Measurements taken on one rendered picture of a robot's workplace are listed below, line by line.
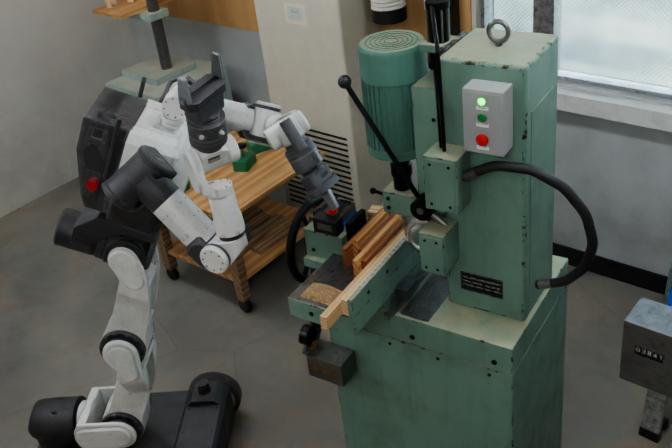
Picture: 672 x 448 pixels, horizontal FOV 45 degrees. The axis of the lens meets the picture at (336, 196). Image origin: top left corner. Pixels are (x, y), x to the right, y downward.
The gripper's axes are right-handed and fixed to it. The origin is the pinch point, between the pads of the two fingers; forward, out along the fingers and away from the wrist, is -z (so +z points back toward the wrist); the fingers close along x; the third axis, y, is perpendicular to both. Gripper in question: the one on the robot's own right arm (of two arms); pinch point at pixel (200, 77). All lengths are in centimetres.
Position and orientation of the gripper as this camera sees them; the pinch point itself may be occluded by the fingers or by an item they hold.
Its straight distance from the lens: 178.8
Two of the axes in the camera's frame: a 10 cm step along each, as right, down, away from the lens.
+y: 8.2, 4.2, -3.9
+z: -0.2, 7.0, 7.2
